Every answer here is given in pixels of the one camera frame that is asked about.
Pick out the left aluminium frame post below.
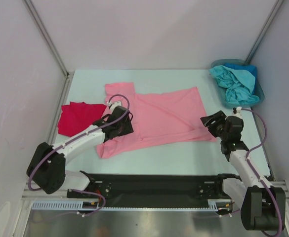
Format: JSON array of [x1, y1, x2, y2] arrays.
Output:
[[22, 0, 70, 78]]

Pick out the pink t shirt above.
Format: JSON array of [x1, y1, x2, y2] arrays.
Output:
[[96, 82, 216, 158]]

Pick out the light blue t shirt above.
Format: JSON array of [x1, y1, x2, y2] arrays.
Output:
[[209, 65, 260, 106]]

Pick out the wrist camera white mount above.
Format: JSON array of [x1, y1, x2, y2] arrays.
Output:
[[107, 101, 122, 112], [232, 107, 242, 119]]

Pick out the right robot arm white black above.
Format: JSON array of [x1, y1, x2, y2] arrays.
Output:
[[201, 107, 286, 237]]

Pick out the slotted cable duct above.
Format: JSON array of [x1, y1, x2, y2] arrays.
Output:
[[32, 199, 234, 212]]

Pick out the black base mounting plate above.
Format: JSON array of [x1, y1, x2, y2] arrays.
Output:
[[66, 173, 244, 208]]

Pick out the dark blue t shirt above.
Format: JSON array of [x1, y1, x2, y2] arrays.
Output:
[[223, 63, 257, 95]]

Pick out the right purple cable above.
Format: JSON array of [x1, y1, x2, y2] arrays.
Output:
[[240, 108, 284, 237]]

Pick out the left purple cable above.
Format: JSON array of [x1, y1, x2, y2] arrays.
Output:
[[28, 94, 130, 192]]

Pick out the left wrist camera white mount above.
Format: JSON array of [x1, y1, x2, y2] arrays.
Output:
[[107, 101, 122, 112]]

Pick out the teal plastic basket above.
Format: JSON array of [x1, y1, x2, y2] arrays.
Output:
[[209, 59, 265, 109]]

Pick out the purple cable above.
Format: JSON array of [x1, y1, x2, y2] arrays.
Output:
[[240, 108, 284, 237], [28, 94, 130, 192]]

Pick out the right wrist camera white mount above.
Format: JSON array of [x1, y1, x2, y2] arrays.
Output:
[[232, 107, 242, 119]]

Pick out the red folded t shirt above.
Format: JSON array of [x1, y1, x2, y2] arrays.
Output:
[[57, 102, 106, 137]]

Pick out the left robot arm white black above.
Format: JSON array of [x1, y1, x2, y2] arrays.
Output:
[[26, 106, 133, 198]]

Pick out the aluminium frame post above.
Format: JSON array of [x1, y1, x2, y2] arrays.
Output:
[[22, 0, 70, 78], [245, 0, 286, 64]]

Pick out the right aluminium frame post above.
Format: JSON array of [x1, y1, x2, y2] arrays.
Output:
[[245, 0, 286, 64]]

